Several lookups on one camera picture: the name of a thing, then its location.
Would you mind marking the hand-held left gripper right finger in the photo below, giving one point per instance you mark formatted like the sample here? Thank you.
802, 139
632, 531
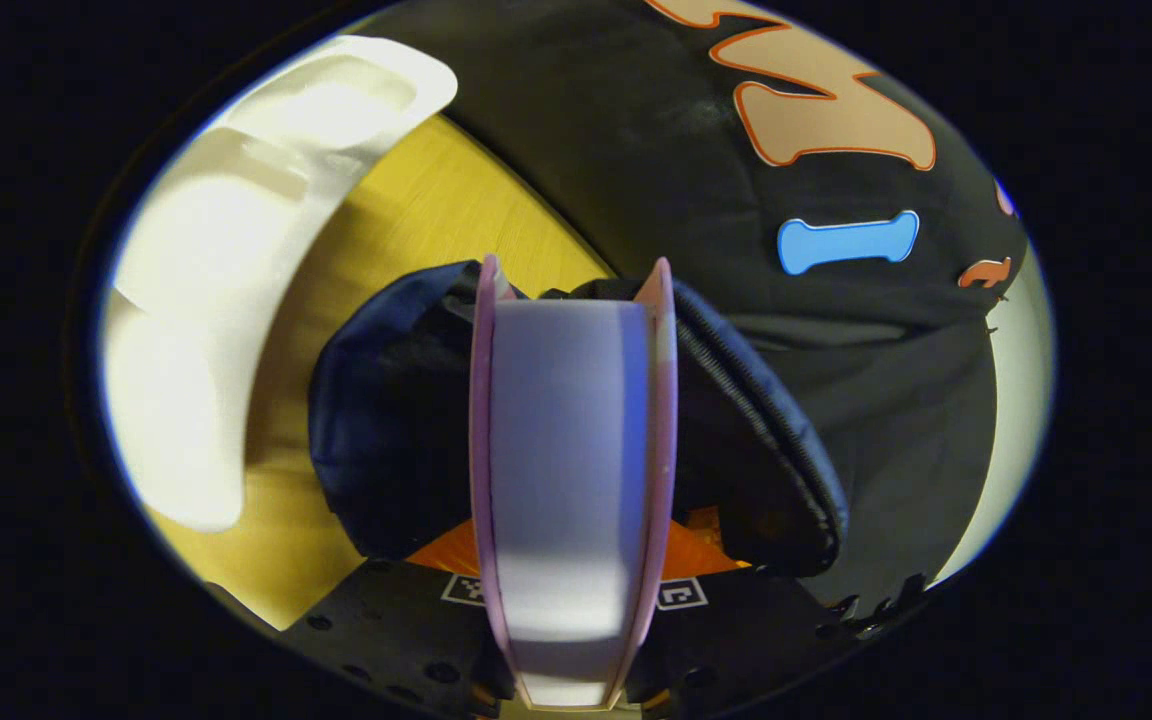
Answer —
736, 640

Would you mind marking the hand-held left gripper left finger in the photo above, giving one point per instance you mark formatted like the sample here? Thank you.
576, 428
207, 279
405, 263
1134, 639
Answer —
386, 630

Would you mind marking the blue schoolbag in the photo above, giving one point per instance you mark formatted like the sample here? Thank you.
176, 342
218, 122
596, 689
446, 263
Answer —
386, 420

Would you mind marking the pink cover book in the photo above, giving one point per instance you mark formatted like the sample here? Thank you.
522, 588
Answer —
566, 450

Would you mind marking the white plastic bookshelf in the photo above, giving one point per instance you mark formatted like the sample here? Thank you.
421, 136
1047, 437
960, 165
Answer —
206, 250

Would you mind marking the black backdrop cloth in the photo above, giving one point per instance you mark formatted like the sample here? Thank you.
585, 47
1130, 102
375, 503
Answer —
636, 150

